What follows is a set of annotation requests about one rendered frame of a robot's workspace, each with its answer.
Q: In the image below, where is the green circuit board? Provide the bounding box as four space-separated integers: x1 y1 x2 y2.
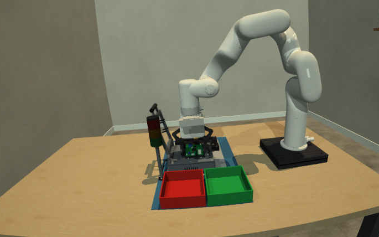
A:
185 143 204 156

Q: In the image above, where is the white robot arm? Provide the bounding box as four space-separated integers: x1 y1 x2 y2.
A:
179 9 322 151

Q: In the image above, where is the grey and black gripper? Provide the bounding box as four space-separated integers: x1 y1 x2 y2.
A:
172 125 213 151

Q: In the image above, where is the green bin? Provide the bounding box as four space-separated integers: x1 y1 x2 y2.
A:
204 166 253 206

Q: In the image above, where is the red bin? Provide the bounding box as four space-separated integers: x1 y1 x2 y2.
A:
159 169 206 209

